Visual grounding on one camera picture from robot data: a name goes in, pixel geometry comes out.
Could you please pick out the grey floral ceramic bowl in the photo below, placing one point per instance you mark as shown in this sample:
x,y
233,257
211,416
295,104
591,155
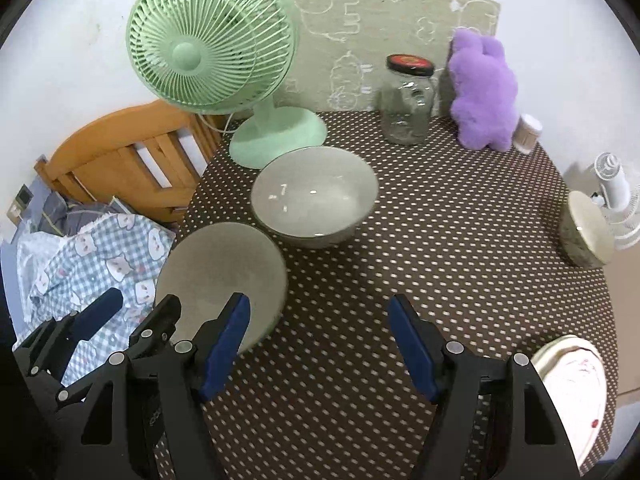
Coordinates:
x,y
585,230
310,195

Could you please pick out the wooden chair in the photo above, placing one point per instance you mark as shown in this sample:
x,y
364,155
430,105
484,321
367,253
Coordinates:
x,y
100,145

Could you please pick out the blue checked printed blanket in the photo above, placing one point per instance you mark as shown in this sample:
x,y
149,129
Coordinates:
x,y
100,250

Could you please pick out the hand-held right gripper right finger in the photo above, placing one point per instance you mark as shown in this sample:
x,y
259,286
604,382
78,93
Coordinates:
x,y
412,350

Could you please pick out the red flower plate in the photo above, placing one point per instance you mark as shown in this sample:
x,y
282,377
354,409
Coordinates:
x,y
570,390

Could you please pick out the white standing fan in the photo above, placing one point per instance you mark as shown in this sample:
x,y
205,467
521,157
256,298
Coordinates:
x,y
615,185

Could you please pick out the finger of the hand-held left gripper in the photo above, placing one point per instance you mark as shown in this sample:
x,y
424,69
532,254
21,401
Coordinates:
x,y
160,320
95,312

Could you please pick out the beige wall switch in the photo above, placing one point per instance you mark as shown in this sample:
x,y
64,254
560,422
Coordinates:
x,y
13,209

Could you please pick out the green desk fan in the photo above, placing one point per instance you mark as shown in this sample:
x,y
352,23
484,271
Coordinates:
x,y
200,55

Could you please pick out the small white toothpick holder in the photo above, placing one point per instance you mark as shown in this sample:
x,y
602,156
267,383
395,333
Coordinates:
x,y
527,132

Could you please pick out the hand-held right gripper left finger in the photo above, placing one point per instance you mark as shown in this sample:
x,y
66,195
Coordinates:
x,y
225,350

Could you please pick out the grey striped bedding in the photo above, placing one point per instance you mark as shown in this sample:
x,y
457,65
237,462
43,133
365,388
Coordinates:
x,y
65,215

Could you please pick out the purple plush toy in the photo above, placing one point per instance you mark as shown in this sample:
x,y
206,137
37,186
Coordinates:
x,y
482,90

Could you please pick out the brown polka dot tablecloth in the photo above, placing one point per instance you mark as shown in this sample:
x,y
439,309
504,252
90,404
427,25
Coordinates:
x,y
450,240

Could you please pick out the glass jar with dark lid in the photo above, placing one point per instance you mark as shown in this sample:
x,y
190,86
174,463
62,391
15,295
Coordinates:
x,y
407,105

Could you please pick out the grey wall socket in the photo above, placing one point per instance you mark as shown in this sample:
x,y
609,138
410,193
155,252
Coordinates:
x,y
24,192

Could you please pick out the green patterned board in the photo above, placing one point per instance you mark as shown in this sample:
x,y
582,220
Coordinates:
x,y
375,25

